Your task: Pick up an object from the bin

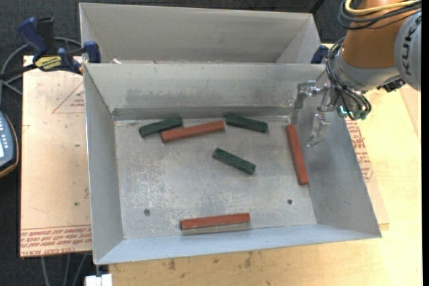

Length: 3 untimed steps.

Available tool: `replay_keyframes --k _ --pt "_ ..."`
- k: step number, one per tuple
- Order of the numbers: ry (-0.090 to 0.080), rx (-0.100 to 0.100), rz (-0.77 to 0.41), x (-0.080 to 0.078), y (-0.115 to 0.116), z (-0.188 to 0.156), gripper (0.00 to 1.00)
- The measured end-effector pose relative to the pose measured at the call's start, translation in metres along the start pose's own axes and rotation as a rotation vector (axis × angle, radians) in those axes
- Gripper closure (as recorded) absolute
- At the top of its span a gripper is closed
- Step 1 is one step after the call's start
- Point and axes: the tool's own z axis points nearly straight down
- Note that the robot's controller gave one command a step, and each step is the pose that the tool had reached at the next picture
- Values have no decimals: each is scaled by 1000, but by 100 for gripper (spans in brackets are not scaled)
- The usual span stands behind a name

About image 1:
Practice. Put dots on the red-brown flat block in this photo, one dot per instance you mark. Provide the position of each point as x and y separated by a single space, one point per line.
215 221
192 131
297 154

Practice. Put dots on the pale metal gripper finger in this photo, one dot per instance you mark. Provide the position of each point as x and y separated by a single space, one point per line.
299 104
318 130

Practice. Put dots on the brown cardboard board red print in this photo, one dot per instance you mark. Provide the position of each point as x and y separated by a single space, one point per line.
53 157

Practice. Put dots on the grey metal bin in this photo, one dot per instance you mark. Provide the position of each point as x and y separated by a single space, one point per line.
187 184

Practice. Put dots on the dark green flat block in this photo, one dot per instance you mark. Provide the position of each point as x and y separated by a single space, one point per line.
247 123
234 161
161 126

